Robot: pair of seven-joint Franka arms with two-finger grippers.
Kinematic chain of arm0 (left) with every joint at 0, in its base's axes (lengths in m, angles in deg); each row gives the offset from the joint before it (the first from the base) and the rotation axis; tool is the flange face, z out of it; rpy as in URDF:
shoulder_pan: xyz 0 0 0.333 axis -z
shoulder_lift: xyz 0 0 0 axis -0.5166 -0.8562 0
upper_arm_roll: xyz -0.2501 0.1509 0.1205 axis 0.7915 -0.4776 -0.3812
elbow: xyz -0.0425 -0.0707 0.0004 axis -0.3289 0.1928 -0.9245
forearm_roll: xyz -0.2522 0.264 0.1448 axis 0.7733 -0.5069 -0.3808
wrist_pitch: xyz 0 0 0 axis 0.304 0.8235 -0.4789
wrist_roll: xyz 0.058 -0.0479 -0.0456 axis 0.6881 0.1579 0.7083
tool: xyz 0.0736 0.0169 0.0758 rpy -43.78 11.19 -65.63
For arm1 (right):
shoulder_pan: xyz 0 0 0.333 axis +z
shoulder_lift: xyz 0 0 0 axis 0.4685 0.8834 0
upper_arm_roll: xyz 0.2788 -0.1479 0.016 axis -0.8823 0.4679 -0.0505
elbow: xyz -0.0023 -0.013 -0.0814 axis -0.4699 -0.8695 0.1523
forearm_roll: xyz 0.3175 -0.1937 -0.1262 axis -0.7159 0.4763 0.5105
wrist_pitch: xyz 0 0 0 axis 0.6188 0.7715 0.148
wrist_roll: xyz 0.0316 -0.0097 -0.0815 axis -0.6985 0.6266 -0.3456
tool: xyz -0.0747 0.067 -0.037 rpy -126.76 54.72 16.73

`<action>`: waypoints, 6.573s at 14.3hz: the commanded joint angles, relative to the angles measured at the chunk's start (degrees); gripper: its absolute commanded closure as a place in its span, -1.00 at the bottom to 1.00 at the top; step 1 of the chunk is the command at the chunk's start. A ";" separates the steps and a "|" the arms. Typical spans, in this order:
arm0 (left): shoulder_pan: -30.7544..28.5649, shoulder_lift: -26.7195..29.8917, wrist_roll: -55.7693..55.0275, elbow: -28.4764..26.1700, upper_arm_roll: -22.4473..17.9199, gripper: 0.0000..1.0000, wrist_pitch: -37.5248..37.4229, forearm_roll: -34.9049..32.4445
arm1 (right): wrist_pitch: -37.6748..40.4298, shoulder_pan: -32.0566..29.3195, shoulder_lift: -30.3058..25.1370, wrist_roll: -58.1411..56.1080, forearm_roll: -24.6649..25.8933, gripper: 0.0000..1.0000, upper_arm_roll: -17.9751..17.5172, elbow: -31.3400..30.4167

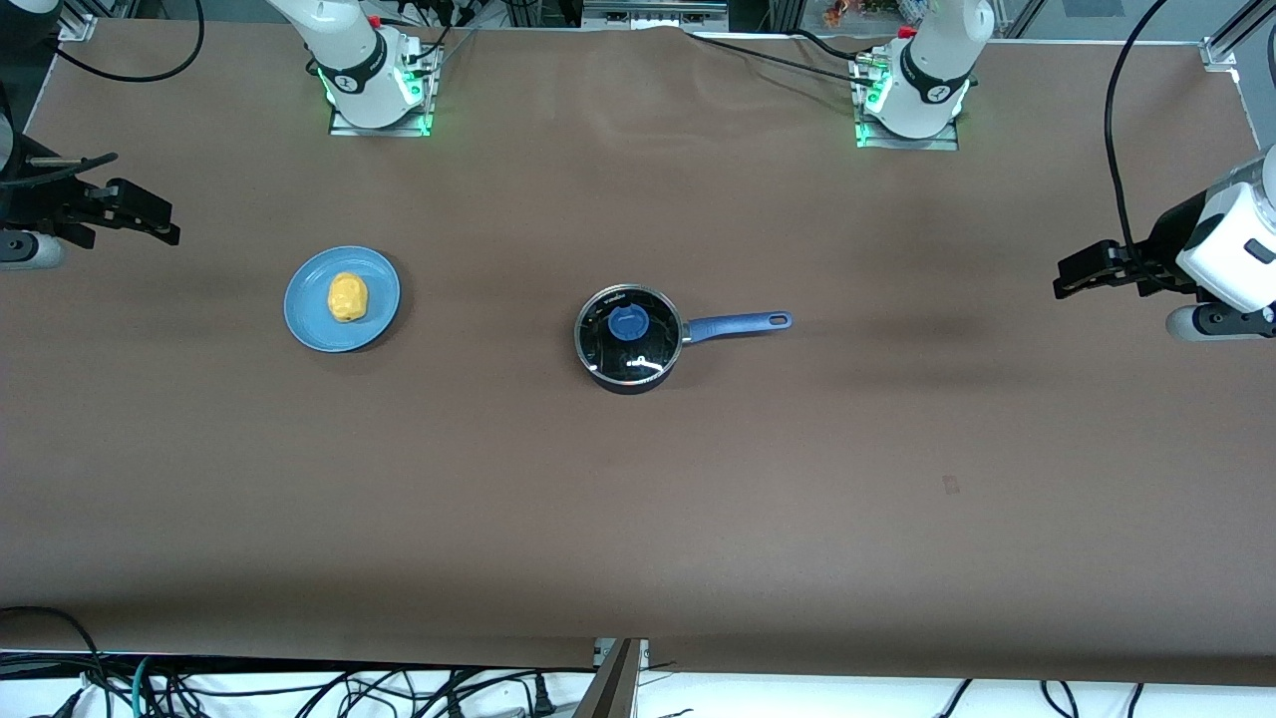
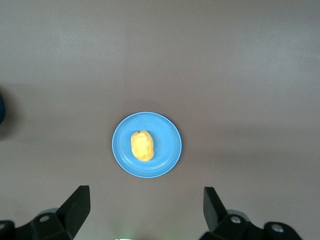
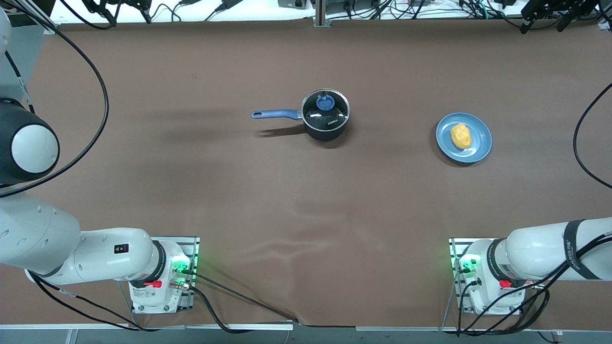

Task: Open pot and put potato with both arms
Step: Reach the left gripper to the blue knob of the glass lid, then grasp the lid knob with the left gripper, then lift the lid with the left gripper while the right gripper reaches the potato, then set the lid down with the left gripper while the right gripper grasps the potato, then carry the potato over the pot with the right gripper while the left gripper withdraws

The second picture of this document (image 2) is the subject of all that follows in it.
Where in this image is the dark blue pot with handle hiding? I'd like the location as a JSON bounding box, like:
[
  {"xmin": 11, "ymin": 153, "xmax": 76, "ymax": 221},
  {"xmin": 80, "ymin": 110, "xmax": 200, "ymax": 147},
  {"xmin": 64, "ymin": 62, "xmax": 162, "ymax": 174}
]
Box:
[{"xmin": 0, "ymin": 93, "xmax": 6, "ymax": 126}]

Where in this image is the light blue round plate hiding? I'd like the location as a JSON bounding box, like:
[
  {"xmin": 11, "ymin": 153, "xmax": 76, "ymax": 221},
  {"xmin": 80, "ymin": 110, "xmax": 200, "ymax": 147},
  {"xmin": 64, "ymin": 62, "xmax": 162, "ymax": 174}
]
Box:
[{"xmin": 111, "ymin": 111, "xmax": 183, "ymax": 179}]

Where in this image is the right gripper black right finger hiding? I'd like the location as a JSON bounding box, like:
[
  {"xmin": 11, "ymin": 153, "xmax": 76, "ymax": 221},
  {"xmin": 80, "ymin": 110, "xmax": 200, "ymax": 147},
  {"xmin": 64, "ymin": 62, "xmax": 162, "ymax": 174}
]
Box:
[{"xmin": 199, "ymin": 186, "xmax": 304, "ymax": 240}]

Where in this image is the yellow potato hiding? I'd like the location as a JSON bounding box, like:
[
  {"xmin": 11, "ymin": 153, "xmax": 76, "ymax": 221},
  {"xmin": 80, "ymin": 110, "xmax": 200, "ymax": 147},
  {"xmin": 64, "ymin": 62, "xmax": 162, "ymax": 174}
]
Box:
[{"xmin": 130, "ymin": 130, "xmax": 155, "ymax": 162}]

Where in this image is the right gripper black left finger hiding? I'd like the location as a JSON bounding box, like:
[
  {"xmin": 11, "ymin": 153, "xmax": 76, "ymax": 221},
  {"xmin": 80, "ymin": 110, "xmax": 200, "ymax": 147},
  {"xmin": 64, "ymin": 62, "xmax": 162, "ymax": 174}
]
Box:
[{"xmin": 0, "ymin": 185, "xmax": 91, "ymax": 240}]

